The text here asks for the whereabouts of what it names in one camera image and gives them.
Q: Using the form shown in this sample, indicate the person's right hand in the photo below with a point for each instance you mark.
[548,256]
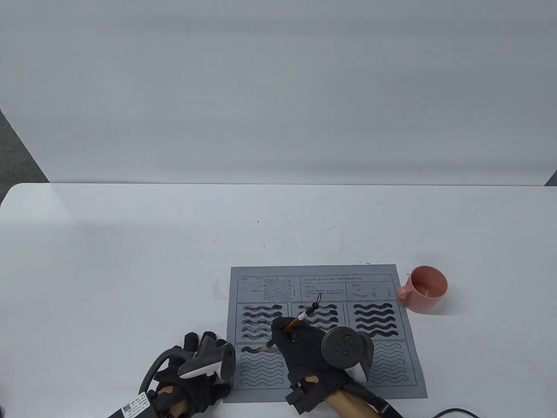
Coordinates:
[304,352]

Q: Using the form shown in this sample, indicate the grey and white right controller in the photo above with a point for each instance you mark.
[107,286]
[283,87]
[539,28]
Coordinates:
[343,346]

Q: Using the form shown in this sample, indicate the white backdrop panel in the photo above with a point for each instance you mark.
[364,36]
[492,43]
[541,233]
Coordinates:
[278,87]

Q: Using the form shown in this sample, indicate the person's right forearm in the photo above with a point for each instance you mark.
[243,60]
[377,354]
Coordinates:
[348,407]

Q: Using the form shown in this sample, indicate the black labelled left wrist camera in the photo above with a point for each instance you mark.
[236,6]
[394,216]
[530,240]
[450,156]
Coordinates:
[135,407]

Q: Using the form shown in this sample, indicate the grey water writing practice cloth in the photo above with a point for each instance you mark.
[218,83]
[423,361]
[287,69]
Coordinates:
[261,394]

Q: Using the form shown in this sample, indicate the pink mug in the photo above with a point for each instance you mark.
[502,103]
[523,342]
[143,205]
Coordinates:
[428,300]

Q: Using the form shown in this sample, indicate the person's left forearm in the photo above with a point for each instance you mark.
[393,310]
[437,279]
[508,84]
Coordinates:
[178,409]

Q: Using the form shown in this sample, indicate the person's left hand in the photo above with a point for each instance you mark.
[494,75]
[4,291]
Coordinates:
[202,392]

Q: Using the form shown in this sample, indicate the grey and white controller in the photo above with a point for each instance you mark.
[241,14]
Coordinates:
[228,361]
[343,346]

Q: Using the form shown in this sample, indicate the brown Chinese brush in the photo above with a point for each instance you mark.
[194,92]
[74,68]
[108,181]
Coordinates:
[297,323]

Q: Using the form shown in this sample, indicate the grey and white left controller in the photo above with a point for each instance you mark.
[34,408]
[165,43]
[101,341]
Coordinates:
[228,361]

